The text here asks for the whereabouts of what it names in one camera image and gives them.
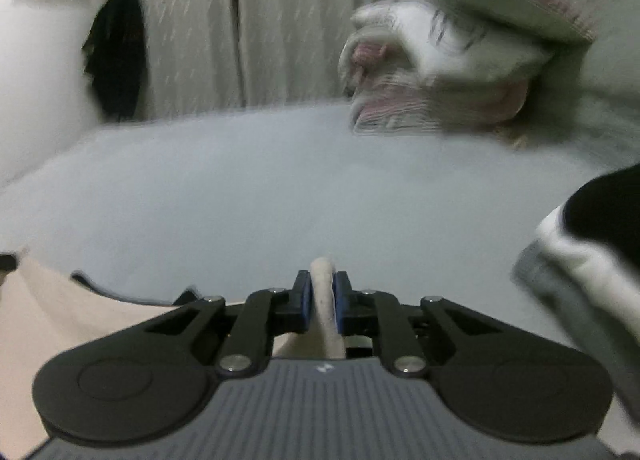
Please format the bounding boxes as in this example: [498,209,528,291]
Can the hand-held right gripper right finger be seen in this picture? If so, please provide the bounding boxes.
[335,271,496,376]

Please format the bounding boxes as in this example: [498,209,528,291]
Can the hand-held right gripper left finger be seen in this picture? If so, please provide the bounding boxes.
[142,271,314,373]

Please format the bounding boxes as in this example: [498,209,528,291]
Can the cream bear print sweatshirt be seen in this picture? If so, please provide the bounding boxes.
[0,250,351,460]

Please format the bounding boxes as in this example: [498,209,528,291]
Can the dark hanging clothes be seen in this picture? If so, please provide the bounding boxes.
[82,0,148,122]

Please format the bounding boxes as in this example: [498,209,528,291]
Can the grey bed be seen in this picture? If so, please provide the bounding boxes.
[0,105,640,376]

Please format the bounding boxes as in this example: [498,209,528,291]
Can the white folded garment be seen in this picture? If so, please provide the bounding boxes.
[530,205,640,301]

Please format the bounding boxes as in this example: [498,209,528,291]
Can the grey folded garment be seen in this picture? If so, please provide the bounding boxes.
[512,240,640,421]

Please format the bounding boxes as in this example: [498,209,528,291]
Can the grey star print curtain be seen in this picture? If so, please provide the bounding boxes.
[90,0,240,121]
[235,0,426,108]

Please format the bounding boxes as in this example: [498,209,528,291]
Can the black folded garment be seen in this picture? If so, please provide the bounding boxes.
[562,165,640,261]

